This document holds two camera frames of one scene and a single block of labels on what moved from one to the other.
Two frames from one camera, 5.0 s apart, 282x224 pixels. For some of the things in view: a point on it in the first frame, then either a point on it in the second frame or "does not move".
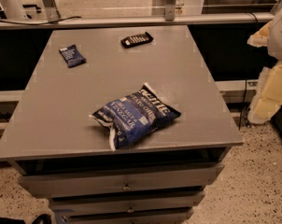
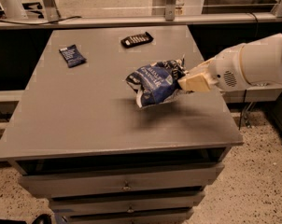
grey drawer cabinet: [60, 150] does not move
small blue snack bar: [72, 56] does not move
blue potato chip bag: [134, 117] to [157, 83]
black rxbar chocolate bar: [133, 40] does not move
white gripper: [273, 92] to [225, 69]
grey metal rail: [33, 22] does not move
